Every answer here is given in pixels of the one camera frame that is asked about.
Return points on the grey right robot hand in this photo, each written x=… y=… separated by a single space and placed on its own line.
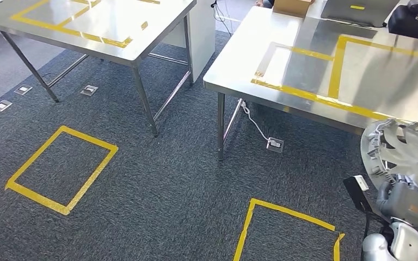
x=407 y=201

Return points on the metal floor socket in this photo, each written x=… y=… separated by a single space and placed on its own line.
x=2 y=105
x=89 y=90
x=23 y=89
x=274 y=145

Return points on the yellow table tape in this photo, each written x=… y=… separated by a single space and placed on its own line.
x=68 y=30
x=336 y=72

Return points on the black bag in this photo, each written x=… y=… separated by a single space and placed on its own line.
x=411 y=30

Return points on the grey laptop with yellow sticker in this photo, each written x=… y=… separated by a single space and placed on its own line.
x=357 y=16

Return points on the white desk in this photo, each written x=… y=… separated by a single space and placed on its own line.
x=313 y=14
x=201 y=43

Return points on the stainless steel table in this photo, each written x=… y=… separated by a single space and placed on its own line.
x=248 y=54
x=86 y=21

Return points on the brown cardboard box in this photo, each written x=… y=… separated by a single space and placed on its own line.
x=292 y=7

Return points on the person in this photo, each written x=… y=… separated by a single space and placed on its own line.
x=265 y=3

